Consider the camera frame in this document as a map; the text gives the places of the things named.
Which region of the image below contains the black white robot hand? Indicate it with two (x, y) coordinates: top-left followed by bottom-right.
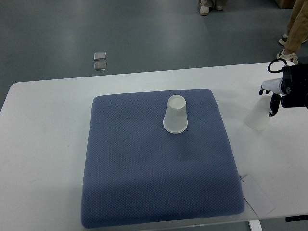
(259, 78), (283, 118)

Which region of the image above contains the white paper cup carried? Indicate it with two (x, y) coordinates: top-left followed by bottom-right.
(245, 95), (271, 130)

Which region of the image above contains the person in white jacket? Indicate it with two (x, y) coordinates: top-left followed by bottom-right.
(276, 0), (308, 65)

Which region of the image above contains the white shoe far person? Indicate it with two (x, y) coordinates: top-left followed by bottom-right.
(199, 6), (209, 16)

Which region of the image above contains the white paper cup on cushion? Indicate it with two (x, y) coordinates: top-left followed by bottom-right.
(163, 95), (188, 134)

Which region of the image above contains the white paper tag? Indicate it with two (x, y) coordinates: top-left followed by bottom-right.
(241, 175), (275, 218)

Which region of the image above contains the black table control panel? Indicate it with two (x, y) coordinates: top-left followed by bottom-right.
(285, 215), (308, 222)

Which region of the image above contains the white table leg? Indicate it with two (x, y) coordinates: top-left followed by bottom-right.
(248, 220), (263, 231)

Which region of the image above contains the blue textured cushion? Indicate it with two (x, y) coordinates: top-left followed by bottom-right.
(81, 89), (245, 228)

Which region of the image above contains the upper metal floor plate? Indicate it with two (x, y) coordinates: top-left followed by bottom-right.
(93, 51), (106, 61)

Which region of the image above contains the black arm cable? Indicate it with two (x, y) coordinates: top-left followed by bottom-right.
(267, 59), (292, 73)

